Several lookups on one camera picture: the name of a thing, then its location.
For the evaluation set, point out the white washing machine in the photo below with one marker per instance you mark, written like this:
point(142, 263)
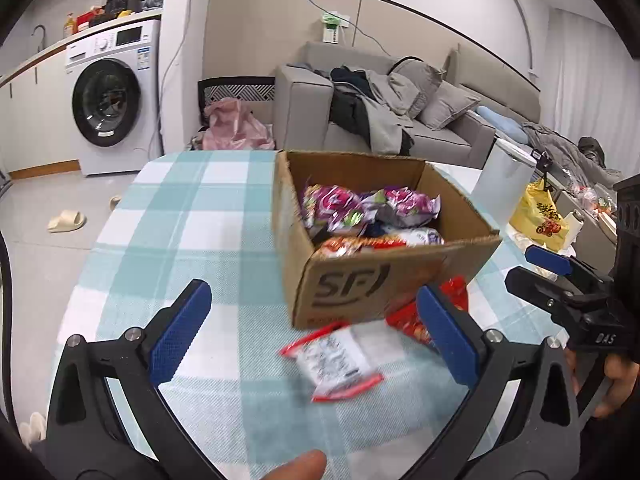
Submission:
point(145, 125)

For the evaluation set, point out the brown cardboard box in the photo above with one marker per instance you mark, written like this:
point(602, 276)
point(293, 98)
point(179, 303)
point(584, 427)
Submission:
point(350, 285)

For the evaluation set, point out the light blue pillow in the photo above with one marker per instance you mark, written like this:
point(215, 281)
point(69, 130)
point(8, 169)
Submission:
point(502, 122)

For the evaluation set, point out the black garment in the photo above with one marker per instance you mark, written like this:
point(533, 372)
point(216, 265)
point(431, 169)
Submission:
point(350, 105)

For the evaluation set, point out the curved metal faucet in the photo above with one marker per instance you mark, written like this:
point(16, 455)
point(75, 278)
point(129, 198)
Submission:
point(40, 30)

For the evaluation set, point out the kitchen counter with cabinets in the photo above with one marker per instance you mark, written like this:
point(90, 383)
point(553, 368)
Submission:
point(30, 110)

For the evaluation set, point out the grey blanket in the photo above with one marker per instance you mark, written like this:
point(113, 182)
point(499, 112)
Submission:
point(560, 150)

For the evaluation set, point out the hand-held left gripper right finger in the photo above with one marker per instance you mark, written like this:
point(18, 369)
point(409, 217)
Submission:
point(445, 335)

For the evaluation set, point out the light grey pillow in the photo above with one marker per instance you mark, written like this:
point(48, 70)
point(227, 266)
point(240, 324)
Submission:
point(447, 105)

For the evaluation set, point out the red box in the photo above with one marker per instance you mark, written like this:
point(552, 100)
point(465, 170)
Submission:
point(92, 17)

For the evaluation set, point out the white lidded container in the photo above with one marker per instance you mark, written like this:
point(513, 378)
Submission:
point(500, 185)

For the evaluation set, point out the person's left hand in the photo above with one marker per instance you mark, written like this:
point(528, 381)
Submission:
point(300, 465)

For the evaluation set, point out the yellow bottle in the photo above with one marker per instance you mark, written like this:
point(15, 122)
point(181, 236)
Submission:
point(69, 25)

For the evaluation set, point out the red snack bag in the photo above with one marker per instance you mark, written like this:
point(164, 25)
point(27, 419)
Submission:
point(407, 322)

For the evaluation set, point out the yellow plastic bag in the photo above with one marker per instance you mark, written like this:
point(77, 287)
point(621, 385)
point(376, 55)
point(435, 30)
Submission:
point(540, 215)

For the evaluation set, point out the white noodle snack bag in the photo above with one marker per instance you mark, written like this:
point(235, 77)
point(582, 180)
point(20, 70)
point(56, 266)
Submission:
point(330, 360)
point(420, 236)
point(350, 246)

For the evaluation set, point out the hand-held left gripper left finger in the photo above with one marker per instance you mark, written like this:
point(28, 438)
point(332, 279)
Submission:
point(180, 330)

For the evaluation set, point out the white fluffy slipper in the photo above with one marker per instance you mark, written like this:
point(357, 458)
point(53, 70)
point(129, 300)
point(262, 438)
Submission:
point(32, 430)

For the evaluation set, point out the black patterned chair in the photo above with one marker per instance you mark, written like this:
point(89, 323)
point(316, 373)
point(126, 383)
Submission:
point(240, 92)

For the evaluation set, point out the dark grey pillow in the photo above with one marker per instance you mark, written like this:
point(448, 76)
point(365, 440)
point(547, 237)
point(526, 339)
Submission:
point(417, 85)

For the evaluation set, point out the person's right hand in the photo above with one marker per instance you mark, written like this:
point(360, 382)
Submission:
point(622, 385)

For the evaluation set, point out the blue cookie packet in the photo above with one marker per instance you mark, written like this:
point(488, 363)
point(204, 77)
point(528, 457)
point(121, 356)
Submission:
point(384, 227)

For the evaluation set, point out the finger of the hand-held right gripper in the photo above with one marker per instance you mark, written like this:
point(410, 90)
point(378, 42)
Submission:
point(547, 260)
point(530, 280)

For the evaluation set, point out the dark cloth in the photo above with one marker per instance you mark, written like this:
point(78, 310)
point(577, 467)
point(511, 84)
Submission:
point(591, 150)

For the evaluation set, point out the beige slipper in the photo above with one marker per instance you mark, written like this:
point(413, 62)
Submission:
point(115, 202)
point(67, 221)

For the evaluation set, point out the purple snack bag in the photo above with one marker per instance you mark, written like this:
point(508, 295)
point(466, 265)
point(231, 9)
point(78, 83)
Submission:
point(335, 207)
point(407, 205)

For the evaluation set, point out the pink plastic bag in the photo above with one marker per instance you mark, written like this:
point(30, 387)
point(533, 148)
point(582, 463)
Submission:
point(235, 125)

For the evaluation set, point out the white curtain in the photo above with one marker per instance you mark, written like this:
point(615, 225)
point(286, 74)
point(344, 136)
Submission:
point(575, 60)

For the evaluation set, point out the grey jacket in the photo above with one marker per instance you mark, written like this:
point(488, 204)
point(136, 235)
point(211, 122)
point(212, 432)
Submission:
point(387, 120)

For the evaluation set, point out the grey sofa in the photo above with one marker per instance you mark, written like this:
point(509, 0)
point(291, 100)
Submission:
point(300, 110)

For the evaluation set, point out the white wall outlet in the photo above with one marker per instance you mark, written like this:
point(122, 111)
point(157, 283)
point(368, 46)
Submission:
point(332, 30)

